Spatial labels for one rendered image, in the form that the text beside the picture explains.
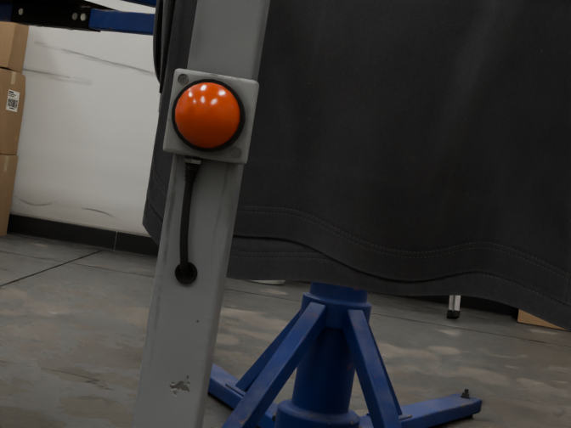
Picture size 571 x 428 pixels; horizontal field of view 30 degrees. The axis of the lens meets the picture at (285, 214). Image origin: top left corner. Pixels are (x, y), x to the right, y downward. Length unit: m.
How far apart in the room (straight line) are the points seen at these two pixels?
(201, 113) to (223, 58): 0.06
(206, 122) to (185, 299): 0.11
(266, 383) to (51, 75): 3.86
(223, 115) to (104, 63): 5.12
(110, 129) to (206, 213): 5.05
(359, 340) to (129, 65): 3.70
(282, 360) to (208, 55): 1.53
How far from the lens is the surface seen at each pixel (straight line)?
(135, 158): 5.66
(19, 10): 2.93
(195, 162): 0.63
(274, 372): 2.12
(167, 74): 0.94
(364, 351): 2.17
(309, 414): 2.27
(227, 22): 0.64
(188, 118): 0.60
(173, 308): 0.65
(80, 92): 5.73
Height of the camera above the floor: 0.63
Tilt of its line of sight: 3 degrees down
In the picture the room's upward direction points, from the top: 9 degrees clockwise
